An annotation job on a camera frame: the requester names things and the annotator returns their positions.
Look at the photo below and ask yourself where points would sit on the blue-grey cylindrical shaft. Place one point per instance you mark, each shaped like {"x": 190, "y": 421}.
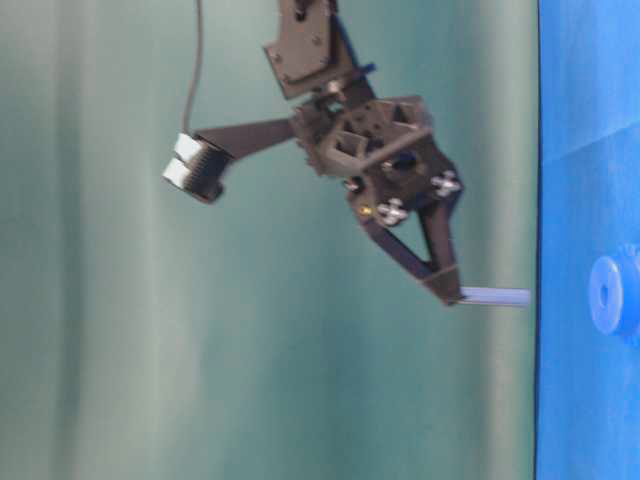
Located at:
{"x": 509, "y": 297}

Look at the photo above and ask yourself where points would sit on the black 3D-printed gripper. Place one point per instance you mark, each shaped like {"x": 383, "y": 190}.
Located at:
{"x": 385, "y": 152}

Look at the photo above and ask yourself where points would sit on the small blue gear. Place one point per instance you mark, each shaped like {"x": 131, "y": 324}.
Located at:
{"x": 614, "y": 294}

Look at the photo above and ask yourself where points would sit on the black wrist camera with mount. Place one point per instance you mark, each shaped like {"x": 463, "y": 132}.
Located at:
{"x": 201, "y": 158}

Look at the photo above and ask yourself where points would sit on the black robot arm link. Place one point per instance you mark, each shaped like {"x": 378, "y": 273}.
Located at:
{"x": 312, "y": 49}

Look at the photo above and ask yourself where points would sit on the blue table mat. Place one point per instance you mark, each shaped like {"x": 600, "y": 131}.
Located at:
{"x": 587, "y": 383}

